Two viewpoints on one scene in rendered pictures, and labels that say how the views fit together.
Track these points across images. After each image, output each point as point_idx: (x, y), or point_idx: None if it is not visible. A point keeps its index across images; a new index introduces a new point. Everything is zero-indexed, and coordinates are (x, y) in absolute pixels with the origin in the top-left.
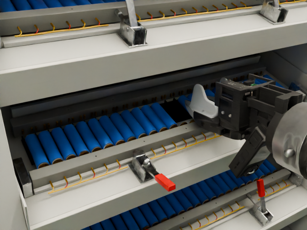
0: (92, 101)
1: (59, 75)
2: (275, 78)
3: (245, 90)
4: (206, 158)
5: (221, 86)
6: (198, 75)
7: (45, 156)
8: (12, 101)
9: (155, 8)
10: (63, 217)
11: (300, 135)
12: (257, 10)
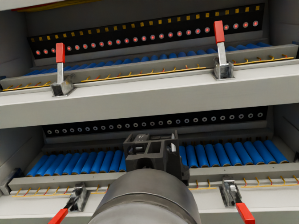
0: (95, 140)
1: (2, 114)
2: (286, 145)
3: (129, 144)
4: None
5: (131, 138)
6: (190, 132)
7: (35, 170)
8: None
9: (105, 72)
10: (3, 218)
11: None
12: (211, 69)
